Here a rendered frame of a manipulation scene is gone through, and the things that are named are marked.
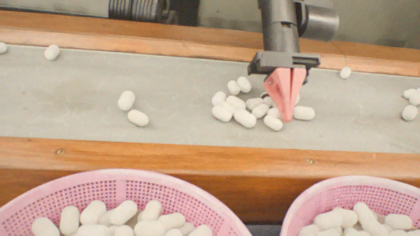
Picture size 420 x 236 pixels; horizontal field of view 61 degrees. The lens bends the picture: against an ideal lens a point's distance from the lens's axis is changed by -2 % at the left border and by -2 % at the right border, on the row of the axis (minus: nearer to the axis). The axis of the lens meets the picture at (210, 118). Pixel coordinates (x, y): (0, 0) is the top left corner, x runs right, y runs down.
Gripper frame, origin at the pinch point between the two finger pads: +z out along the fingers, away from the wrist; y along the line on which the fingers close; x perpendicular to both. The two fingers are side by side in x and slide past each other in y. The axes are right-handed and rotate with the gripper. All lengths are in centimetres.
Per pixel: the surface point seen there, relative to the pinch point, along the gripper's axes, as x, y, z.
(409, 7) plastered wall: 151, 167, -136
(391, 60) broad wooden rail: 15.3, 32.4, -18.8
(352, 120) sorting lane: 3.6, 13.1, -0.8
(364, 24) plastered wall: 166, 137, -128
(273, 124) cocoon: 0.1, -2.3, 1.3
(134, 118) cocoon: -0.2, -22.6, 1.2
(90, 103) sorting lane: 3.9, -29.4, -2.2
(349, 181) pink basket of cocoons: -9.2, 3.6, 11.0
